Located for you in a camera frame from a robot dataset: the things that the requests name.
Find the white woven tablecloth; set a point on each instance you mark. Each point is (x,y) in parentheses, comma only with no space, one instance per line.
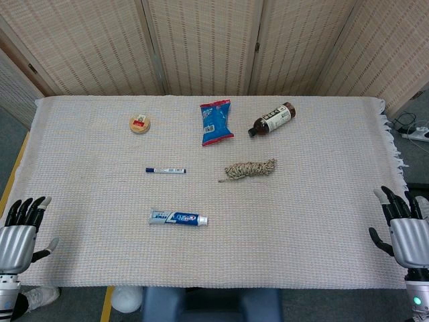
(214,214)

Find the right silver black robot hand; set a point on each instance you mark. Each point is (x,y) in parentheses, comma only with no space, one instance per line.
(407,241)

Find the blue white toothpaste tube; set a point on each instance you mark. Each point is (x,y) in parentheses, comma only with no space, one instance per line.
(177,218)

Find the white sneaker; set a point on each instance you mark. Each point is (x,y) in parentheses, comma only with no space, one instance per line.
(42,296)

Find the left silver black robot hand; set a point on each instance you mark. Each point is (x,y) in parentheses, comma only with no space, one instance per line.
(15,246)

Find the blue red snack bag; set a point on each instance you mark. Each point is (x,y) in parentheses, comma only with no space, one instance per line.
(215,122)

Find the beige folding screen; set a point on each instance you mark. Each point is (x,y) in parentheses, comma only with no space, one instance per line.
(214,43)

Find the white power strip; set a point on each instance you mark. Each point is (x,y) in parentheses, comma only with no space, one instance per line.
(417,132)

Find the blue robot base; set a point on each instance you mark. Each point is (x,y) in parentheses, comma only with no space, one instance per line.
(211,303)

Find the white round robot shoulder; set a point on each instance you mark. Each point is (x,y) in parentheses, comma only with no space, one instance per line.
(125,298)

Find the brown bottle with label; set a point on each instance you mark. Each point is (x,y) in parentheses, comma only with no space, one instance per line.
(273,119)

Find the round tan tin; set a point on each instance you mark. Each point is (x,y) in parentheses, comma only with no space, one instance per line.
(140,123)

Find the blue white marker pen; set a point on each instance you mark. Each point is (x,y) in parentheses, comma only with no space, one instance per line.
(165,170)

